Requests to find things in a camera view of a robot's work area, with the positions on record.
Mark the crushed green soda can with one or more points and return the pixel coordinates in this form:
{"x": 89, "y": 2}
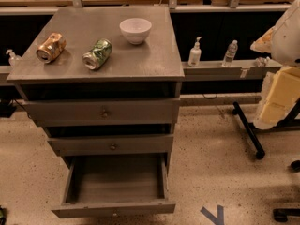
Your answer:
{"x": 98, "y": 55}

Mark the grey middle drawer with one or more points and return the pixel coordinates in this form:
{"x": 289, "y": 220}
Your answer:
{"x": 108, "y": 145}

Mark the white pump bottle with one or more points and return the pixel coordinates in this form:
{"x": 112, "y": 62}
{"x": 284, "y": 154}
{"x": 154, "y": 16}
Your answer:
{"x": 195, "y": 54}

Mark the crumpled clear plastic wrapper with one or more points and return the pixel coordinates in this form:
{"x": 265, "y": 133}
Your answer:
{"x": 261, "y": 61}

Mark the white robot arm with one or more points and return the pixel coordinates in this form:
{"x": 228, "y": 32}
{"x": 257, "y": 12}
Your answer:
{"x": 280, "y": 90}

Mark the grey drawer cabinet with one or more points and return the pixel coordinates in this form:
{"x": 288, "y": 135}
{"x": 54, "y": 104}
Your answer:
{"x": 104, "y": 84}

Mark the grey top drawer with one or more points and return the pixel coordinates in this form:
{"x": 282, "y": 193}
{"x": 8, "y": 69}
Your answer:
{"x": 97, "y": 112}

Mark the grey open bottom drawer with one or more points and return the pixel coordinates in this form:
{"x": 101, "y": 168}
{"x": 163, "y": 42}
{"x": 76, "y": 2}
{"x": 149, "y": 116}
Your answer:
{"x": 115, "y": 185}

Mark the clear pump bottle left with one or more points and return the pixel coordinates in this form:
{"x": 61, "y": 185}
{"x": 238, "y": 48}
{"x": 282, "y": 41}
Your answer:
{"x": 13, "y": 57}

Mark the black metal stand leg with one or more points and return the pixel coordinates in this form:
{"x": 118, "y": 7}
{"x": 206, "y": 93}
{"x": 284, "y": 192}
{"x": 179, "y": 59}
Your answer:
{"x": 250, "y": 132}

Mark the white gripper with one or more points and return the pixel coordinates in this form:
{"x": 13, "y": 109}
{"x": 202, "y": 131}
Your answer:
{"x": 287, "y": 39}

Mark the black caster wheel base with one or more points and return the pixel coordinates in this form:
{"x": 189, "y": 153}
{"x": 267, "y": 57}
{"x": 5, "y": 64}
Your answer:
{"x": 282, "y": 214}

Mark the white ceramic bowl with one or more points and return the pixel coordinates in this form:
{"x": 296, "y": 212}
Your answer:
{"x": 135, "y": 30}

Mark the crushed orange soda can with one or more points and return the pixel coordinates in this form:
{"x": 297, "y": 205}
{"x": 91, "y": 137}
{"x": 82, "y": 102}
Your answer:
{"x": 51, "y": 48}

